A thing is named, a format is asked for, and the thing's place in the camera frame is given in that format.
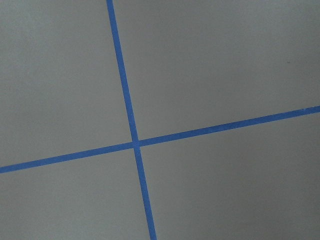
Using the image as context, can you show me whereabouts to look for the blue tape grid lines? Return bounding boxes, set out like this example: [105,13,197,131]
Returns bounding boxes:
[0,0,320,240]

